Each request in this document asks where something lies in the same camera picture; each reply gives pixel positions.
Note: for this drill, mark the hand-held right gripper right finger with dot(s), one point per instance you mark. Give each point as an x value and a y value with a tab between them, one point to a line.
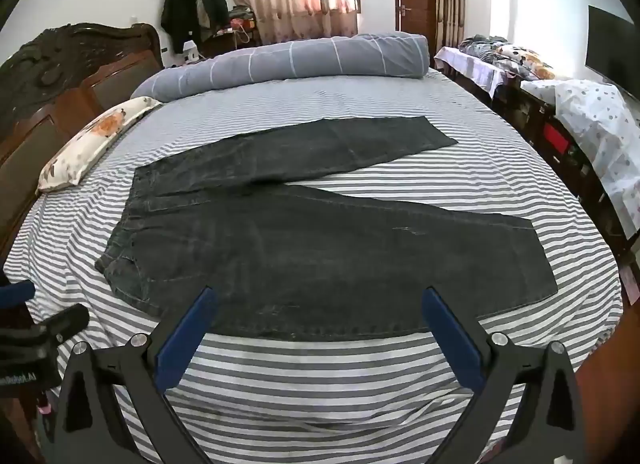
452	339

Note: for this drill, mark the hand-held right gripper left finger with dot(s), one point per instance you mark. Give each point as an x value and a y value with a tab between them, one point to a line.
187	339

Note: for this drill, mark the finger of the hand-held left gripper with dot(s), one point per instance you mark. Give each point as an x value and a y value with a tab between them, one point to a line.
70	321
17	293

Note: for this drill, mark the dark grey denim pants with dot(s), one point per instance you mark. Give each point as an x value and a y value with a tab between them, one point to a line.
325	254

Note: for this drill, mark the grey white striped bed sheet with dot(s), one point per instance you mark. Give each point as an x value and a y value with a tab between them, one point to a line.
350	384

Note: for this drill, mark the floral pillow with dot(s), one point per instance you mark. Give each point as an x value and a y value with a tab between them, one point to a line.
95	136

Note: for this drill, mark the dark wooden side cabinet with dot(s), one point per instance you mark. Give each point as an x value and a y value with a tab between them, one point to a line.
565	163

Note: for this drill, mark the carved dark wooden headboard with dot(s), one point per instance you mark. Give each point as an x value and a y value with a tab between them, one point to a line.
45	73

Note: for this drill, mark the white spotted cloth cover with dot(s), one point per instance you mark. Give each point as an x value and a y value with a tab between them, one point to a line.
595	118

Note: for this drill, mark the pale lavender table cloth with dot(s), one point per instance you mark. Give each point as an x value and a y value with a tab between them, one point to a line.
475	66

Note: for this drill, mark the pile of floral bedding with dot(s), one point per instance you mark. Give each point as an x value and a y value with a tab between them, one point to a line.
515	56

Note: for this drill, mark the rolled grey checked duvet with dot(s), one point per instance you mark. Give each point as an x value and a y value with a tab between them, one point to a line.
300	58

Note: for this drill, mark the cluttered desk items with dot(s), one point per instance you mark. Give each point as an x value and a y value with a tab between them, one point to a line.
242	21

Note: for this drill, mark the black flat television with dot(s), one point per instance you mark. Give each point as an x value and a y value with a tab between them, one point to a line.
610	53

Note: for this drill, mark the black hanging coat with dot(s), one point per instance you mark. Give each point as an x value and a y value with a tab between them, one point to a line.
179	8

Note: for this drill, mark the dark grey hanging jacket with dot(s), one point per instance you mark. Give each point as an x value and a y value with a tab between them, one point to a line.
212	1

